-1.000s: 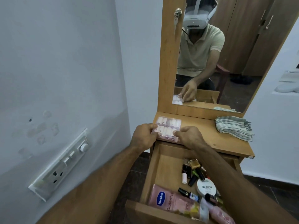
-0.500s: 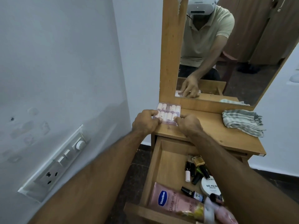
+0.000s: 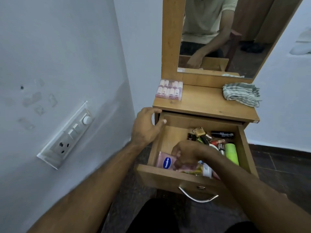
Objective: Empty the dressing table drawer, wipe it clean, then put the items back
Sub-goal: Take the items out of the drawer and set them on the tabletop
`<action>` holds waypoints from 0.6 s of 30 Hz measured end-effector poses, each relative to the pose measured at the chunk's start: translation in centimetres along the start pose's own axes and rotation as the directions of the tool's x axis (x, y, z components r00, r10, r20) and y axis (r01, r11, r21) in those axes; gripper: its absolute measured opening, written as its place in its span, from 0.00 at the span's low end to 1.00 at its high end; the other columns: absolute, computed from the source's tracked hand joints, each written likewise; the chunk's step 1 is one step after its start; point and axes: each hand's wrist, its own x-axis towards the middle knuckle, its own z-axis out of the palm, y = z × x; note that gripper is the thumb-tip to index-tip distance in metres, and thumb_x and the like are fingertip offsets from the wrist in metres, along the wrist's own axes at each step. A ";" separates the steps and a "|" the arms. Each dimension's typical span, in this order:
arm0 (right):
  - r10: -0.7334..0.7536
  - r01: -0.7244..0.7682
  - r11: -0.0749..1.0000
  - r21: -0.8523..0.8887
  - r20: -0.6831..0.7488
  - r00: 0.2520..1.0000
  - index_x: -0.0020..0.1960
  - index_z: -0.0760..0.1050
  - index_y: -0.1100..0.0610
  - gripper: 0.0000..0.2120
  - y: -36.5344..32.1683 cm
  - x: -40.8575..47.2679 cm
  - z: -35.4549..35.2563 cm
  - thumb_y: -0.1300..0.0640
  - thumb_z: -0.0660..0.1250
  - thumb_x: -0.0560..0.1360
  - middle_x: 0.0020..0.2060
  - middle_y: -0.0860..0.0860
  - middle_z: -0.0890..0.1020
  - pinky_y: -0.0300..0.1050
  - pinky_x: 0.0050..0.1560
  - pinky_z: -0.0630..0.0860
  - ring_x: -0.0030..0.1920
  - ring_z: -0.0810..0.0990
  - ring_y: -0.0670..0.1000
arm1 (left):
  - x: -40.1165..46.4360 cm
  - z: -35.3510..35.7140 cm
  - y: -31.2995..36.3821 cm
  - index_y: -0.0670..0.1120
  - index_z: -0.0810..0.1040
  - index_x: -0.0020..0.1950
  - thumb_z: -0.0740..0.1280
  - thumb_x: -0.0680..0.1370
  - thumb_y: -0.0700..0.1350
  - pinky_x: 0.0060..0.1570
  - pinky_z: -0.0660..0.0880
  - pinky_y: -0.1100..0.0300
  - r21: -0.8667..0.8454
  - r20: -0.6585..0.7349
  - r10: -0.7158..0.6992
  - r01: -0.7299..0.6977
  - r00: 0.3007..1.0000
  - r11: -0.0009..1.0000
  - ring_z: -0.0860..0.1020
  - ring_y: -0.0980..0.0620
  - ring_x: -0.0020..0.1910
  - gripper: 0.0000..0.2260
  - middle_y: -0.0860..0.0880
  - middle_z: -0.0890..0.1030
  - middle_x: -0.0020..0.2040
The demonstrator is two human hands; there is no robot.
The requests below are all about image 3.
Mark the striped green white cloth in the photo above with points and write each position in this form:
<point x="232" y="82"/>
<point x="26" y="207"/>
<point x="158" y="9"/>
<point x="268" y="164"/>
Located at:
<point x="241" y="94"/>

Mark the green nail polish bottle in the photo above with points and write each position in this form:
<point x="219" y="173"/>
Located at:
<point x="199" y="140"/>

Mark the clear nail polish bottle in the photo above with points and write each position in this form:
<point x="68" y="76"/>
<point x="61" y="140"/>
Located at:
<point x="190" y="137"/>

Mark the person's right hand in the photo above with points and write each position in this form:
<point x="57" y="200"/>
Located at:
<point x="192" y="151"/>

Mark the person's legs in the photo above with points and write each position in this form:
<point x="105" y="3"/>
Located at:
<point x="155" y="218"/>

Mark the wooden drawer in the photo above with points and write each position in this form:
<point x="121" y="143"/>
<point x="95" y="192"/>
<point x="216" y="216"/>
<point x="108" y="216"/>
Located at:
<point x="170" y="138"/>

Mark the white framed window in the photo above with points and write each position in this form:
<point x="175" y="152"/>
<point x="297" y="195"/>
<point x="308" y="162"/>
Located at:
<point x="306" y="36"/>

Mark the white object on sill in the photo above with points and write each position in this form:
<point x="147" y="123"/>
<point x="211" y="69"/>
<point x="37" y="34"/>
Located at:
<point x="301" y="48"/>

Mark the person's left forearm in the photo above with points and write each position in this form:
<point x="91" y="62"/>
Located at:
<point x="97" y="191"/>

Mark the clear box of pink tubes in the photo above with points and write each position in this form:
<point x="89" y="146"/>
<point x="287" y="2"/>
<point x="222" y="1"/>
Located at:
<point x="169" y="90"/>

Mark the black lipstick tube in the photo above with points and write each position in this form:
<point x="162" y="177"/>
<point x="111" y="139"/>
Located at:
<point x="222" y="135"/>

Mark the red nail polish bottle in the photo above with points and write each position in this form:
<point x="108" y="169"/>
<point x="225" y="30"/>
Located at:
<point x="218" y="142"/>

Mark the pink lotion tube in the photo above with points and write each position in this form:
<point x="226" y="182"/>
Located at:
<point x="162" y="162"/>

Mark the wooden dressing table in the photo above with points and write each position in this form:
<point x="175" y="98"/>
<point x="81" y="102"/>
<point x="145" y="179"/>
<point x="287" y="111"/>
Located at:
<point x="206" y="101"/>

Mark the person's right forearm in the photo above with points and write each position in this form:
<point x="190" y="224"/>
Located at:
<point x="255" y="196"/>

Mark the white wall switch board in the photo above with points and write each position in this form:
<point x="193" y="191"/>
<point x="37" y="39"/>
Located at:
<point x="65" y="140"/>

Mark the pink bottle white cap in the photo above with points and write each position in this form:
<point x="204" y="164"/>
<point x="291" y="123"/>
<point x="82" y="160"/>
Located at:
<point x="215" y="175"/>

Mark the person's left hand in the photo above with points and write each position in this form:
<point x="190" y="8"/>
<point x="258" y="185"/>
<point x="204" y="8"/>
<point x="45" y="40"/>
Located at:
<point x="143" y="129"/>

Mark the neon green tube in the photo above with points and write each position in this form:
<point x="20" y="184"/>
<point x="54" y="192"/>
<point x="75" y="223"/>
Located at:
<point x="231" y="154"/>

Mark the dressing table mirror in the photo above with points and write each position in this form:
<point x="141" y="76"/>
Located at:
<point x="255" y="21"/>

